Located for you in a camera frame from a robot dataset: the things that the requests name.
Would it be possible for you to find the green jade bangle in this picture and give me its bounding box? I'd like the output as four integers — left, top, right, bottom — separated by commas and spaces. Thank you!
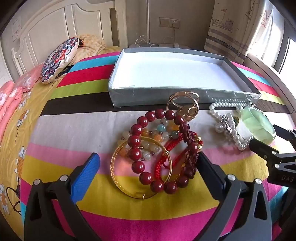
240, 105, 277, 144

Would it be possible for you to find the white wooden headboard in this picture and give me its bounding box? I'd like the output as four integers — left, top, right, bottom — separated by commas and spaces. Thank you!
0, 0, 128, 77

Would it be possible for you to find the multicolour agate bead bracelet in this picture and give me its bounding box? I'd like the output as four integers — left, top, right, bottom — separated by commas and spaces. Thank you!
117, 118, 181, 161

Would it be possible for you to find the yellow checked blanket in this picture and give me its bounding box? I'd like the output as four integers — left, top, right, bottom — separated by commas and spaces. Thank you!
69, 34, 107, 65

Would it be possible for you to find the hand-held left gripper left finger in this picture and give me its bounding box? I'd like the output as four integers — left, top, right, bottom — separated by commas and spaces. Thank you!
23, 152, 101, 241

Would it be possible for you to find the yellow floral bedsheet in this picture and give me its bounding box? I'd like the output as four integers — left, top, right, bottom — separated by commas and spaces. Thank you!
0, 76, 58, 232

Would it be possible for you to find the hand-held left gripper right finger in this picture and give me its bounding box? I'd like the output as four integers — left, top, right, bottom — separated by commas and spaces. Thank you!
198, 152, 272, 241

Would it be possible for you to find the white nightstand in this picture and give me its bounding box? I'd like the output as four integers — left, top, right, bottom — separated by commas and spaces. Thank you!
128, 44, 191, 50

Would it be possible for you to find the dark framed window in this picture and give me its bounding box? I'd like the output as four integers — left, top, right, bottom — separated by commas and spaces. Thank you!
247, 0, 296, 77

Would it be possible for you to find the dark red bead bracelet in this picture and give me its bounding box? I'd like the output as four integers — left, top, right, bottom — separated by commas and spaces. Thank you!
127, 108, 190, 195

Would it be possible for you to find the round patterned cushion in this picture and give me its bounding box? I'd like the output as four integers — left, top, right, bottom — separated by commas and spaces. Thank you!
40, 37, 80, 84

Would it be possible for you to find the window sill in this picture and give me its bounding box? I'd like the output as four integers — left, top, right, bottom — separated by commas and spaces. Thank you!
245, 53, 296, 93

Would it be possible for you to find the shallow grey cardboard box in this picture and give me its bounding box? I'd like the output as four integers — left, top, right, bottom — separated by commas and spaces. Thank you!
107, 48, 262, 108

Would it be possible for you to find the thin gold bangle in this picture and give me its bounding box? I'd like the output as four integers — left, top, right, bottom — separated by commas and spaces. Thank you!
110, 136, 173, 200

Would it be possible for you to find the red woven cord bracelet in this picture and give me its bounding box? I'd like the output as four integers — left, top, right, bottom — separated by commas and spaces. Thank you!
154, 120, 204, 180

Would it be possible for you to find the pink floral quilt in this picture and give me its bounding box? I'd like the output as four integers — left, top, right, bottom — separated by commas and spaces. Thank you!
0, 64, 43, 139

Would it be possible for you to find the colourful striped blanket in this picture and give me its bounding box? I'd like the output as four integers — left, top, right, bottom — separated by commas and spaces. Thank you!
21, 51, 296, 241

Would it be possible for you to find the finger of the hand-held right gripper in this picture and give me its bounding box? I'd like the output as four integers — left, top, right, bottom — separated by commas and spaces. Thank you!
249, 138, 279, 163
273, 125, 296, 151

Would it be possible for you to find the beige printed curtain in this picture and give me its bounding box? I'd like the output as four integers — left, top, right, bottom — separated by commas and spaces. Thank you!
203, 0, 271, 63

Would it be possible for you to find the gold cuff bangle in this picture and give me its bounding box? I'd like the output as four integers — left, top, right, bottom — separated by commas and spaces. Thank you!
166, 91, 200, 122

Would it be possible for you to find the silver brooch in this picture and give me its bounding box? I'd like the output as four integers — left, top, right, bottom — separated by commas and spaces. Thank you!
220, 115, 240, 135

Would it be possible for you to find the white pearl necklace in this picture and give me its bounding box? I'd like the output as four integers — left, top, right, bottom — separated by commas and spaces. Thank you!
209, 96, 257, 151

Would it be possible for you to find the white charger cable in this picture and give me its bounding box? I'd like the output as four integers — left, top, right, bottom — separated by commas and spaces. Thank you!
135, 28, 181, 47

